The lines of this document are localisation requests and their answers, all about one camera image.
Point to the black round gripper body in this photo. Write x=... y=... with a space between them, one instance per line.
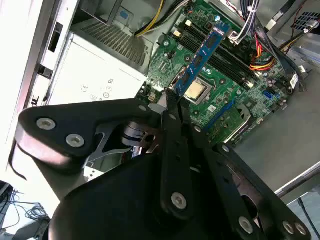
x=112 y=207

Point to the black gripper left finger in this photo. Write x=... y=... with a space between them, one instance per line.
x=75 y=120

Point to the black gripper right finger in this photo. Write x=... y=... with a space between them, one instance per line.
x=225 y=175

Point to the blue RAM stick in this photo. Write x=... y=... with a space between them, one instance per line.
x=202 y=57

